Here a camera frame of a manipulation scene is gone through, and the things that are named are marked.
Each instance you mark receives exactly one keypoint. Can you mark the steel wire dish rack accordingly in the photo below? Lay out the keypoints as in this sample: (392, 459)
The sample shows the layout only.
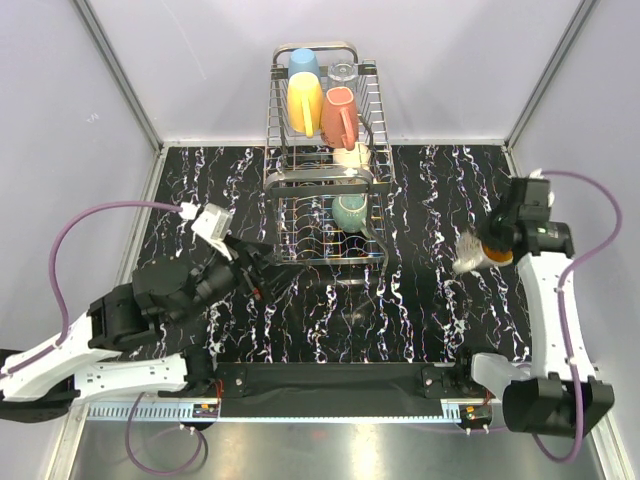
(301, 179)

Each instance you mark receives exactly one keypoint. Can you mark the pale yellow mug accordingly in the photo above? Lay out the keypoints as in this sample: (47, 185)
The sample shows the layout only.
(304, 103)

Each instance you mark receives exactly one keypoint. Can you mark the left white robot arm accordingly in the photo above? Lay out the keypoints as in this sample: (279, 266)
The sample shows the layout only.
(42, 384)

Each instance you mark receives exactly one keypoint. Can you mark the white slotted cable duct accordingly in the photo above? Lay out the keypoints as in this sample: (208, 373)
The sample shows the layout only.
(174, 411)

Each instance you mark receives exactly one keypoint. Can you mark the green interior white mug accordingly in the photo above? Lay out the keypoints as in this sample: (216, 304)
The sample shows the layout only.
(358, 157)

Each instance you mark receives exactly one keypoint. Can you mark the clear glass tumbler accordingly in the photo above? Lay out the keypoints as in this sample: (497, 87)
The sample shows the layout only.
(343, 74)

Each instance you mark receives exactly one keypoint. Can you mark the orange interior white mug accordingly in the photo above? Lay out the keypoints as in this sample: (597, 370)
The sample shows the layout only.
(480, 249)

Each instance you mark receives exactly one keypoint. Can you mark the pink handled white mug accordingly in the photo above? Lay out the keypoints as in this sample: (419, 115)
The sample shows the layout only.
(339, 119)

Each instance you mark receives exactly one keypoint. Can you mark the light blue plastic cup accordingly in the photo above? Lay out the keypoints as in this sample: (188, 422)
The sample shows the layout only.
(303, 60)

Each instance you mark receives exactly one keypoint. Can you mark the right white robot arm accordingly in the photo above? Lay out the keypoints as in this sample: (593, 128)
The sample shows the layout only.
(559, 394)

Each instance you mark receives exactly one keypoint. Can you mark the teal glazed ceramic mug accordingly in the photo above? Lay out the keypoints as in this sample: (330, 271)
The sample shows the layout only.
(350, 212)

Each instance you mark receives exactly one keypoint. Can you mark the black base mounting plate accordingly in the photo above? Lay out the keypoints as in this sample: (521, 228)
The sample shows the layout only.
(429, 380)

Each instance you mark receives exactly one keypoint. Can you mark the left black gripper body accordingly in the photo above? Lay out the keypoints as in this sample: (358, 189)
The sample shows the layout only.
(253, 279)

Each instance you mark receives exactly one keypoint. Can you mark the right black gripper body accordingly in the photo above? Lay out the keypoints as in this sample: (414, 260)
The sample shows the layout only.
(494, 229)

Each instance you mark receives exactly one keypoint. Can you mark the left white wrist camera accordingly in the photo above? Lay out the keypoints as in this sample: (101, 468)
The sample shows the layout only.
(210, 223)

